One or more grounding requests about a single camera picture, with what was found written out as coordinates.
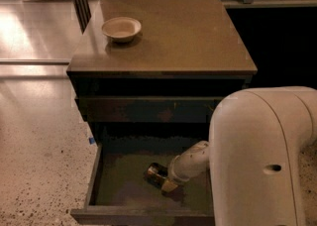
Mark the beige paper bowl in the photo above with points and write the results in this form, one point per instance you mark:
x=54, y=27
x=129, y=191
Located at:
x=121, y=29

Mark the dark wooden drawer cabinet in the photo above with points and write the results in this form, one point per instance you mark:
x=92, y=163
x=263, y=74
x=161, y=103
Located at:
x=185, y=48

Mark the blue tape piece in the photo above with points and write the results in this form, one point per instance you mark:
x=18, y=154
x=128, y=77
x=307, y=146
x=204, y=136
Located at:
x=91, y=140

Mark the crushed orange soda can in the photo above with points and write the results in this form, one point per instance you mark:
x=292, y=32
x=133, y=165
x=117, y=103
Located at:
x=156, y=174

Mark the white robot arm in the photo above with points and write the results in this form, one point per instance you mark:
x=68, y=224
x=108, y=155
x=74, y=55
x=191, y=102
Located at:
x=255, y=138

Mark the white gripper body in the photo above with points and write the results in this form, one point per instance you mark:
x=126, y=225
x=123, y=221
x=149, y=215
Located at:
x=177, y=172

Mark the open middle drawer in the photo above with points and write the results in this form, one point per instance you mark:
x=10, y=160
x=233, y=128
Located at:
x=119, y=194

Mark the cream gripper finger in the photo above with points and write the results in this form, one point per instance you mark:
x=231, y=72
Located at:
x=169, y=185

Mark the closed top drawer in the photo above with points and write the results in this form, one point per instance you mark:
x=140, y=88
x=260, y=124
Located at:
x=147, y=109

